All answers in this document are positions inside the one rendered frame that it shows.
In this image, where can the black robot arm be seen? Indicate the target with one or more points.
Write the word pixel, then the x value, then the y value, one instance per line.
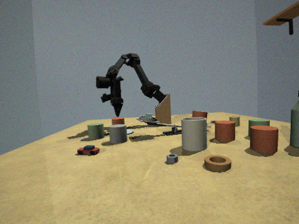
pixel 148 88

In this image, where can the grey hex nut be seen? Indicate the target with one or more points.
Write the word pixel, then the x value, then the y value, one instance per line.
pixel 172 158

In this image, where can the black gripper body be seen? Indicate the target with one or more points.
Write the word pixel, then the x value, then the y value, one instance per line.
pixel 116 93

